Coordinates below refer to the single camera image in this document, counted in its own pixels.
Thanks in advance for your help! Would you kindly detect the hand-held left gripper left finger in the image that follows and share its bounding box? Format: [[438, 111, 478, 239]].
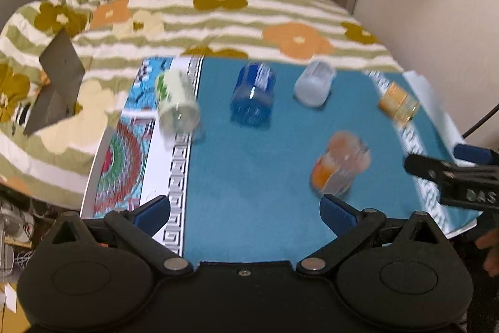
[[43, 196, 194, 277]]

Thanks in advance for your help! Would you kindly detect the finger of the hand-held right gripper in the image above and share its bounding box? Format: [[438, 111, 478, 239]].
[[454, 145, 499, 164], [403, 154, 453, 182]]

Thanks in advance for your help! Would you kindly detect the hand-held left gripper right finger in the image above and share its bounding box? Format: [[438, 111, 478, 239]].
[[297, 195, 453, 276]]

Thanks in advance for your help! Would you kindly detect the clear cup with orange print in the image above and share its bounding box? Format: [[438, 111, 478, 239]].
[[310, 131, 372, 197]]

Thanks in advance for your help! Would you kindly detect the yellow orange cup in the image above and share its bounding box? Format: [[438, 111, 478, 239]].
[[377, 80, 421, 128]]

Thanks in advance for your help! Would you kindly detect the white cup with green print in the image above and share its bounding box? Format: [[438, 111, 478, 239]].
[[155, 68, 202, 135]]

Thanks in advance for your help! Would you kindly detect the clear frosted cup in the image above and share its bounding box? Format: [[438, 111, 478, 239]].
[[293, 60, 337, 108]]

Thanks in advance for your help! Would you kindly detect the blue plastic cup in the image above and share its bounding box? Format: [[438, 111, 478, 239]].
[[229, 62, 277, 128]]

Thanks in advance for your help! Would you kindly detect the person's right hand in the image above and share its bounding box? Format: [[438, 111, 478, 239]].
[[476, 228, 499, 276]]

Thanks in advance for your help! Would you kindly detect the teal mat with patterned border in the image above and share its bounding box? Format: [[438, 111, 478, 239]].
[[93, 56, 483, 256]]

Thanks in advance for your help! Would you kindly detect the white power strip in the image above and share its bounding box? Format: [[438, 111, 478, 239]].
[[0, 200, 36, 242]]

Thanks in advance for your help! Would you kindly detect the grey folded stand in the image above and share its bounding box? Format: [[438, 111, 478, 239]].
[[23, 29, 86, 135]]

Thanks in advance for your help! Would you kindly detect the floral striped blanket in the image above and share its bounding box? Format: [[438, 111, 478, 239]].
[[0, 0, 406, 209]]

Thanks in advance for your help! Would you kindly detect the black cable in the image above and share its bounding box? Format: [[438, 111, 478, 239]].
[[462, 105, 499, 140]]

